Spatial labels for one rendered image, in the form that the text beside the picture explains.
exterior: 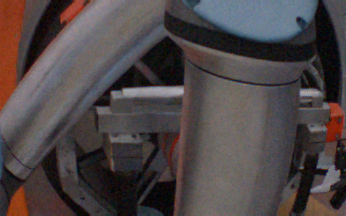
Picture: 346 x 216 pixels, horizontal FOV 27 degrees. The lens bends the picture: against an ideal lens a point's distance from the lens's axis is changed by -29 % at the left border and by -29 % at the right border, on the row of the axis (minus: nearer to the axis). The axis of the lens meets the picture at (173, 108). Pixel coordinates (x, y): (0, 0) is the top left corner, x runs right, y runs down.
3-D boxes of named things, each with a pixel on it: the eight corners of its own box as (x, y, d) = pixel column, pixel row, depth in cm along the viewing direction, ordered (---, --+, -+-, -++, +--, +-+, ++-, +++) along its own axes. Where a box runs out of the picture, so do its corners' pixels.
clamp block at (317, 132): (313, 134, 154) (316, 109, 152) (324, 152, 146) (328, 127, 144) (294, 137, 153) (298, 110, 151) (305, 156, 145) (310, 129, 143)
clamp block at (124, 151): (132, 147, 147) (132, 114, 145) (143, 172, 138) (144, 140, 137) (101, 146, 146) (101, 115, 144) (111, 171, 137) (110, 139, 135)
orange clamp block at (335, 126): (308, 131, 177) (333, 129, 179) (316, 145, 170) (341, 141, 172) (311, 102, 175) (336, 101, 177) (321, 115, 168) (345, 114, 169)
